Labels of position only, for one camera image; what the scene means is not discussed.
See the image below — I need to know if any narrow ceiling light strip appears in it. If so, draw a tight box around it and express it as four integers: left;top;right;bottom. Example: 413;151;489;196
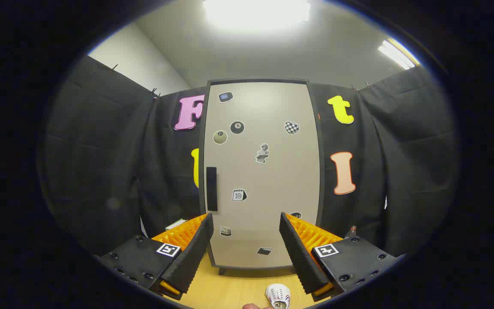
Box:
378;39;418;70

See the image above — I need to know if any white striped canvas shoe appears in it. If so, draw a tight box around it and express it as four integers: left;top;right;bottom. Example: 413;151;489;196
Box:
265;283;291;309

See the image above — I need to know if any grey shoe cabinet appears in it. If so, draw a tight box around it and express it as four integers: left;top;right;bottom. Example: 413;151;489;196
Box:
199;79;325;275

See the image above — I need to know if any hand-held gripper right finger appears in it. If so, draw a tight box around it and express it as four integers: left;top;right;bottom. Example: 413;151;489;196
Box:
279;212;406;302

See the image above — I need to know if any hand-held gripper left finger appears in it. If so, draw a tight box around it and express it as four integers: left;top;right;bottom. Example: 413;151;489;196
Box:
97;212;214;301

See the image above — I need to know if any black backdrop cloth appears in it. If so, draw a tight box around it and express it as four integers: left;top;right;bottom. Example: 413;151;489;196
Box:
41;55;458;258

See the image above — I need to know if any black door handle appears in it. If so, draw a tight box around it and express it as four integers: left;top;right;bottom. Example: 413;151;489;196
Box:
206;167;217;212

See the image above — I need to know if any wide ceiling light panel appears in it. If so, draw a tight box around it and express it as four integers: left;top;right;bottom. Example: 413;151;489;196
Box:
203;0;312;27

